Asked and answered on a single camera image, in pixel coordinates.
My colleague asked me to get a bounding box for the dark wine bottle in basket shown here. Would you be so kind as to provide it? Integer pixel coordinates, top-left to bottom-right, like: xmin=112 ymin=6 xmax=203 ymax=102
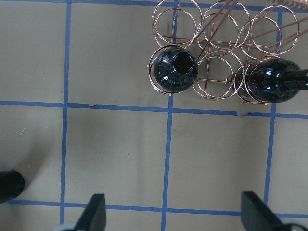
xmin=154 ymin=46 xmax=198 ymax=94

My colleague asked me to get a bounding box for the dark wine bottle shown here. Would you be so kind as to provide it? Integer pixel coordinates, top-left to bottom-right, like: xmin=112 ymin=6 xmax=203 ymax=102
xmin=154 ymin=46 xmax=198 ymax=94
xmin=0 ymin=170 xmax=25 ymax=204

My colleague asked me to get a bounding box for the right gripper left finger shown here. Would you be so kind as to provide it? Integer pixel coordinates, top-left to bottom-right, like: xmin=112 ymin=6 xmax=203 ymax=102
xmin=74 ymin=193 xmax=106 ymax=231

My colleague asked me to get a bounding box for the copper wire wine basket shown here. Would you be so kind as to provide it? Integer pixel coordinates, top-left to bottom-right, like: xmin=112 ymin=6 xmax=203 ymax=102
xmin=147 ymin=0 xmax=308 ymax=105

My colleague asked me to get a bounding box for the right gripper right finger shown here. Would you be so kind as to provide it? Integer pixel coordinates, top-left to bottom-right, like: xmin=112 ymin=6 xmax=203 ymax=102
xmin=241 ymin=191 xmax=284 ymax=231

